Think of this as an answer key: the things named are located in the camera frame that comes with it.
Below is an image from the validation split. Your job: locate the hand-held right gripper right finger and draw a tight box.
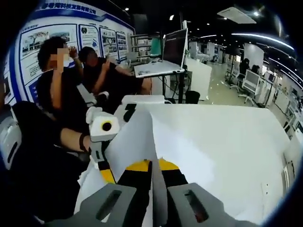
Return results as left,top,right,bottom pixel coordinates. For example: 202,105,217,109
158,158,254,227

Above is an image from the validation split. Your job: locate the dark wristband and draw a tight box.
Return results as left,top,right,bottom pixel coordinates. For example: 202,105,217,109
79,133,92,152

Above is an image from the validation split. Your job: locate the blue and white wall poster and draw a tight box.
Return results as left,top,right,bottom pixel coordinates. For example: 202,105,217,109
4,2,135,105

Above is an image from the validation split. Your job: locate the white printing paper sheet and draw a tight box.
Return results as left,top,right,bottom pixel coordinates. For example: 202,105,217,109
106,105,262,225

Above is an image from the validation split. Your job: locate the white worn chest device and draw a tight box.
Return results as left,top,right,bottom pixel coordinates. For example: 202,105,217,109
0,120,23,171

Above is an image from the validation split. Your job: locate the person's black clothing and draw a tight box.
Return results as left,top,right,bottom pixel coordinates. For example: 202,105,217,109
0,101,92,224

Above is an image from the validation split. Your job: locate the ceiling air conditioner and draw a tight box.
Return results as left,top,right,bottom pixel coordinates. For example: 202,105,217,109
217,6,258,24

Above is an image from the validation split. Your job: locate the metal shelf rack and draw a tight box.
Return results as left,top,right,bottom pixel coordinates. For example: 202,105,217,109
130,34,164,62

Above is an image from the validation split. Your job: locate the white box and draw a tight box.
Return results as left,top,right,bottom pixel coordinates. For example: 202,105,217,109
121,94,167,106

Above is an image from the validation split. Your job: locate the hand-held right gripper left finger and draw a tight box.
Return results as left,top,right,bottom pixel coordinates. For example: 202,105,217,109
44,160,152,227

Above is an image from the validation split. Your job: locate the green box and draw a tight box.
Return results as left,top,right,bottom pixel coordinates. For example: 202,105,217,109
150,37,164,57

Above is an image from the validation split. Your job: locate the white table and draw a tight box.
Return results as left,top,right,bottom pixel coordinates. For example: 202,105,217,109
77,94,299,227

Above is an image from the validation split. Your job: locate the black bin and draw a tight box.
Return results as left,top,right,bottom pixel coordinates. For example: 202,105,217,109
186,90,201,105

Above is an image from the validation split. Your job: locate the white office chair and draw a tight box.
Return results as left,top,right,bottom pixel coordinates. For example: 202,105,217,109
239,70,264,105

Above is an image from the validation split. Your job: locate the white laptop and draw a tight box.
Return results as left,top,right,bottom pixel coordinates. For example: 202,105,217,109
134,28,189,79

